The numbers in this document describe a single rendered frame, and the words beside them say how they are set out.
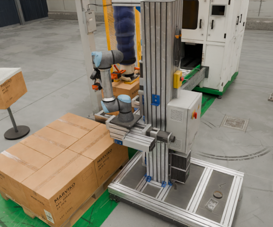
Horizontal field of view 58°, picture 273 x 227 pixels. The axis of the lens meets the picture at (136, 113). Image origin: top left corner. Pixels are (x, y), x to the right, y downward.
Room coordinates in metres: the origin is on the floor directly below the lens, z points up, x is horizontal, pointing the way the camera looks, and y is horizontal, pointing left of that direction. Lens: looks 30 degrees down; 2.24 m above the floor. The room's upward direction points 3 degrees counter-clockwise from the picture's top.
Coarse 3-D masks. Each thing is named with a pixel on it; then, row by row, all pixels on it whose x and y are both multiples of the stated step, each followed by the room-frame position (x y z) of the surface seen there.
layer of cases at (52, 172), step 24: (72, 120) 2.83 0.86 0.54; (24, 144) 2.35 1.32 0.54; (48, 144) 2.33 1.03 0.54; (72, 144) 2.30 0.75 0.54; (96, 144) 2.27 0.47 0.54; (0, 168) 1.95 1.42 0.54; (24, 168) 1.93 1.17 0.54; (48, 168) 1.91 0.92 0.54; (72, 168) 1.89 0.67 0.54; (96, 168) 2.02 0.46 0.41; (24, 192) 1.73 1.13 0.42; (48, 192) 1.60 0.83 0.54; (72, 192) 1.72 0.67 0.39; (48, 216) 1.57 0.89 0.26
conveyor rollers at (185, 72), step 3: (180, 69) 4.52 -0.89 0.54; (183, 69) 4.49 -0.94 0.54; (186, 69) 4.47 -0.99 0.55; (183, 72) 4.38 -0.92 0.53; (186, 72) 4.35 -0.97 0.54; (189, 72) 4.33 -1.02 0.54; (183, 75) 4.20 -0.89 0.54; (189, 78) 4.04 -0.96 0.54; (186, 81) 3.97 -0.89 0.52; (183, 84) 3.81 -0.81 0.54; (105, 114) 2.93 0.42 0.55; (108, 117) 2.88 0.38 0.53
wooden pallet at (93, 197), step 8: (128, 160) 2.49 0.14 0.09; (120, 168) 2.40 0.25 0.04; (112, 176) 2.29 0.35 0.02; (104, 184) 2.17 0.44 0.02; (0, 192) 2.06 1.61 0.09; (96, 192) 1.97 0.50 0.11; (88, 200) 1.93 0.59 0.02; (24, 208) 1.81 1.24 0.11; (80, 208) 1.84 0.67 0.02; (88, 208) 1.84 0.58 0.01; (32, 216) 1.76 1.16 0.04; (72, 216) 1.74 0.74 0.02; (80, 216) 1.74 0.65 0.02; (48, 224) 1.59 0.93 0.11; (64, 224) 1.58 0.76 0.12; (72, 224) 1.64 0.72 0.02
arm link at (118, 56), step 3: (114, 51) 1.97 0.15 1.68; (117, 51) 1.99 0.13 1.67; (120, 51) 2.03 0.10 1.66; (114, 54) 1.95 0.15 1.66; (117, 54) 1.96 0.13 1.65; (120, 54) 1.98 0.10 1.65; (114, 57) 1.94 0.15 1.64; (117, 57) 1.95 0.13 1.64; (120, 57) 1.97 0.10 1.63; (117, 60) 1.95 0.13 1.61; (120, 60) 1.98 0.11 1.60; (117, 63) 1.97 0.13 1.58
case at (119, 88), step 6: (114, 84) 2.74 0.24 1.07; (120, 84) 2.73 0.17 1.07; (126, 84) 2.72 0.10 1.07; (132, 84) 2.71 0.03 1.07; (138, 84) 2.75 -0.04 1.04; (102, 90) 2.75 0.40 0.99; (114, 90) 2.66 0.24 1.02; (120, 90) 2.62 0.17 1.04; (126, 90) 2.58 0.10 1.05; (132, 90) 2.62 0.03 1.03; (138, 90) 2.74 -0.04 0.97; (102, 96) 2.76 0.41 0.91; (132, 96) 2.62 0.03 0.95; (132, 108) 2.60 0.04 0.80; (114, 114) 2.68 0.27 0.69
